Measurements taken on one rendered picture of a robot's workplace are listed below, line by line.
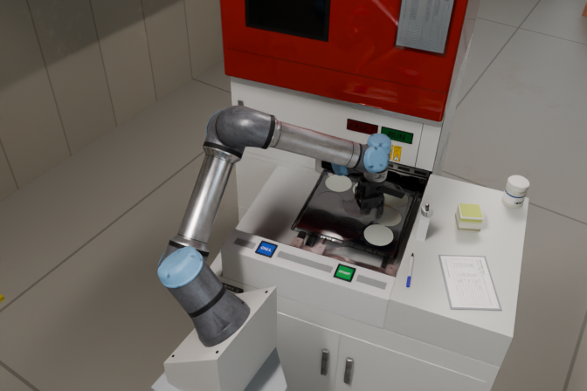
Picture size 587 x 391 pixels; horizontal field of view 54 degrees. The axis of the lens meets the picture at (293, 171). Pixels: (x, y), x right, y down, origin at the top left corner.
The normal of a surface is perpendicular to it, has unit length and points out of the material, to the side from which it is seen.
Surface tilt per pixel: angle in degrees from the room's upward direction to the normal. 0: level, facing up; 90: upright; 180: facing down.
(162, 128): 0
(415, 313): 90
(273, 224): 0
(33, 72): 90
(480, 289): 0
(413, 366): 90
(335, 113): 90
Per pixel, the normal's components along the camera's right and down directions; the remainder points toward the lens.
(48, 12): 0.84, 0.35
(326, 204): 0.02, -0.77
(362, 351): -0.36, 0.58
